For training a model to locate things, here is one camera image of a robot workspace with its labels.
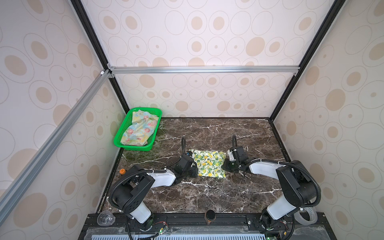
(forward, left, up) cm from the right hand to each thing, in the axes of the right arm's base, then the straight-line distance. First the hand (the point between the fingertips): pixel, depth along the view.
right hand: (222, 165), depth 94 cm
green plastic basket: (+32, +66, +9) cm, 74 cm away
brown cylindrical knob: (-30, +10, +10) cm, 33 cm away
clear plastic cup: (-29, +62, +2) cm, 68 cm away
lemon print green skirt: (+1, +8, +1) cm, 8 cm away
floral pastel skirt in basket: (+33, +56, +3) cm, 65 cm away
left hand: (-3, +13, +3) cm, 14 cm away
